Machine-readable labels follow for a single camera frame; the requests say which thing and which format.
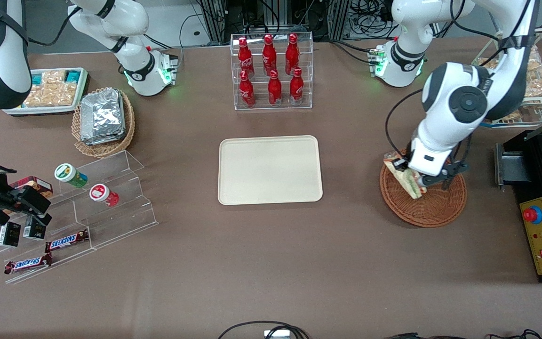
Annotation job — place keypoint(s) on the white snack tray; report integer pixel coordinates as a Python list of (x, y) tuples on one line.
[(12, 111)]

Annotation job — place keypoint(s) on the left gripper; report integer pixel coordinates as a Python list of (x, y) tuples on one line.
[(400, 164)]

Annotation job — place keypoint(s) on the white plug box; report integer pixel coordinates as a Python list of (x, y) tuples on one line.
[(276, 334)]

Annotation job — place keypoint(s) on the beige snack pack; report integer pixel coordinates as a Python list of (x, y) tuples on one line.
[(50, 94), (539, 75), (512, 115), (487, 63)]

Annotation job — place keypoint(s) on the snickers bar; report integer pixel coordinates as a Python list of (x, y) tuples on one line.
[(27, 264), (66, 240)]

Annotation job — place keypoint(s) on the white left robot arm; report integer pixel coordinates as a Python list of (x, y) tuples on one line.
[(459, 103)]

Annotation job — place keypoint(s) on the red cup white lid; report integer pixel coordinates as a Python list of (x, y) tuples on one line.
[(103, 194)]

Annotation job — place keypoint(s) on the round brown wicker basket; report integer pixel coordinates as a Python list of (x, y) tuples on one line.
[(435, 207)]

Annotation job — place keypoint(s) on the teal label snack pack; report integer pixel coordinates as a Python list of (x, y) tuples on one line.
[(38, 77), (73, 76)]

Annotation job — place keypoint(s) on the black appliance frame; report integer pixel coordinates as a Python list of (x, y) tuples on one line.
[(537, 160)]

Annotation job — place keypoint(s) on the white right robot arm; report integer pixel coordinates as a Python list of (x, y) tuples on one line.
[(130, 28)]

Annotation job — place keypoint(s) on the green cup white lid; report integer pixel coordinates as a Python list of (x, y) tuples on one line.
[(69, 175)]

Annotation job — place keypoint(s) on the cream rectangular tray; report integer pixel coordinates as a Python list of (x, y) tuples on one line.
[(271, 169)]

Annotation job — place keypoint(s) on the grey metal plate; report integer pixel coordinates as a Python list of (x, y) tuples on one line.
[(498, 165)]

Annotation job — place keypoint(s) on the brown chocolate box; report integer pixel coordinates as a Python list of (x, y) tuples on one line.
[(35, 182)]

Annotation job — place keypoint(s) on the foil wrapped food pack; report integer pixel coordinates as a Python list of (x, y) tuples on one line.
[(106, 140), (101, 113)]

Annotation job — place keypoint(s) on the triangle sandwich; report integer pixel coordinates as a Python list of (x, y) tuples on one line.
[(410, 183)]

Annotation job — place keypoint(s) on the clear acrylic stepped stand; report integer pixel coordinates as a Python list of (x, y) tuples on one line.
[(120, 207)]

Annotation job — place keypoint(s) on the red cola bottle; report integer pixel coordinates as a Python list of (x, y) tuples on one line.
[(246, 89), (245, 56), (296, 87), (268, 54), (292, 52), (274, 88)]

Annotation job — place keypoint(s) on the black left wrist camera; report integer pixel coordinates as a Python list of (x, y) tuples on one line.
[(400, 165)]

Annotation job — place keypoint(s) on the aluminium profile frame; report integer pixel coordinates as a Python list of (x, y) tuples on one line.
[(214, 21)]

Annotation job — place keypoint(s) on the clear acrylic bottle rack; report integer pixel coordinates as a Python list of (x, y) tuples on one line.
[(271, 101)]

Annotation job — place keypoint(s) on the small black box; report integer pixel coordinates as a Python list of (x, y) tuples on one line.
[(34, 228), (9, 234)]

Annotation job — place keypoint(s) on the oval tan wicker basket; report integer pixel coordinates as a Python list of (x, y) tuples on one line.
[(104, 149)]

